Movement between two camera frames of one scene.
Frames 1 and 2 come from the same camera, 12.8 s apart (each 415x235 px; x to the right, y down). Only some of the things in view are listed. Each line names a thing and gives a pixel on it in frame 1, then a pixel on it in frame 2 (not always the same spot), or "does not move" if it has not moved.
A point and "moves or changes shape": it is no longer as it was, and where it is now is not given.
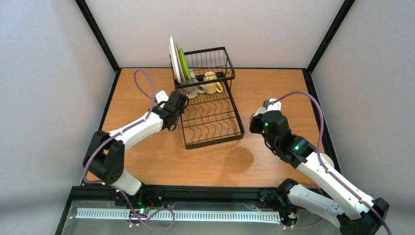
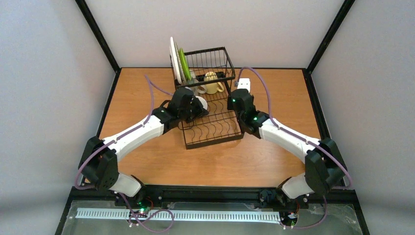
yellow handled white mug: (212, 87) does not move
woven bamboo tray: (182, 78) does not move
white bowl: (261, 110) moves or changes shape
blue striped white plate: (174, 60) does not move
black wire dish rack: (211, 114) does not move
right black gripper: (257, 124) to (236, 105)
